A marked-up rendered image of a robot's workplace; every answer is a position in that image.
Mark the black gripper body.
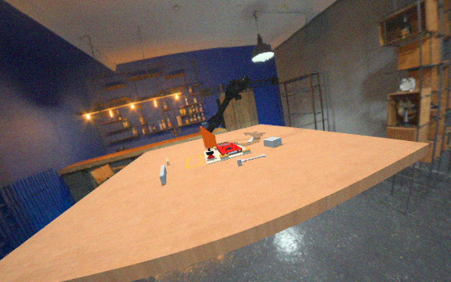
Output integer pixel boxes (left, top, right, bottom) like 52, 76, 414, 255
230, 79, 242, 101

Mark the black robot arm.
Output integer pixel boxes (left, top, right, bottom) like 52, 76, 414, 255
205, 76, 249, 134

